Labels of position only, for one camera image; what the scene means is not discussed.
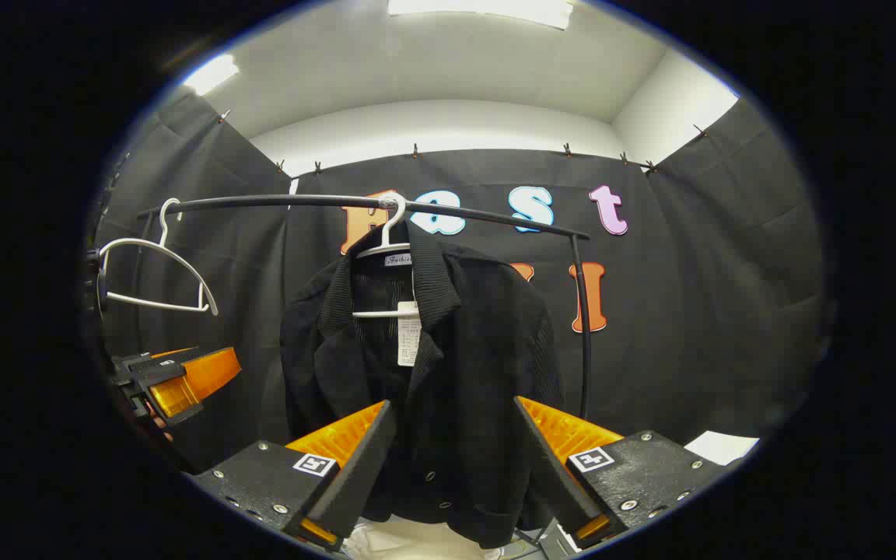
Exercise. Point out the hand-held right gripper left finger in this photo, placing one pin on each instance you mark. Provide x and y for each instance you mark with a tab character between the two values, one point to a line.
366	467

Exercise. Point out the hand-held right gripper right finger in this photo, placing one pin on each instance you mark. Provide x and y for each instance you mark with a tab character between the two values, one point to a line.
553	474

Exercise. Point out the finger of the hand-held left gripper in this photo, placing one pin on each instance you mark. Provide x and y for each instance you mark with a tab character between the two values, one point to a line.
176	398
211	372

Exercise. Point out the white laundry hamper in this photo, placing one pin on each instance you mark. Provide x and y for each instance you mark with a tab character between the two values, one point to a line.
417	538

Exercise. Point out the black jacket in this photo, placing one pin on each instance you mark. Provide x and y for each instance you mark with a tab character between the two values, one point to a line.
479	373

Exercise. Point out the black clothes rack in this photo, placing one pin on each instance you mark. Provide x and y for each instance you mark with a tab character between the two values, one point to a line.
585	365

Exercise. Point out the white clothes hanger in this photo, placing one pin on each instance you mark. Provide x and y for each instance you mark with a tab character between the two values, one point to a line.
374	314
164	249

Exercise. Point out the white paper garment tag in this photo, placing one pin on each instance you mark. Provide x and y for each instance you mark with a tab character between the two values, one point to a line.
409	346

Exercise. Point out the white ribbed appliance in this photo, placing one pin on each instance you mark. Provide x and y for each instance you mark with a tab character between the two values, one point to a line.
720	447

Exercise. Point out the black backdrop cloth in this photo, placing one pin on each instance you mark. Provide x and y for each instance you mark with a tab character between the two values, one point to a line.
689	311

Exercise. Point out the small ceiling light panel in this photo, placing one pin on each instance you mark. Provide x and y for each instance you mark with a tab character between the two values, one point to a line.
211	74

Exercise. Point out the row of black backdrop clips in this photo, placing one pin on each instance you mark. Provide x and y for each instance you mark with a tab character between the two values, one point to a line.
414	151

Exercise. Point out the large ceiling light panel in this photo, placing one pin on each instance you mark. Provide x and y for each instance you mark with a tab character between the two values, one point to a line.
487	9

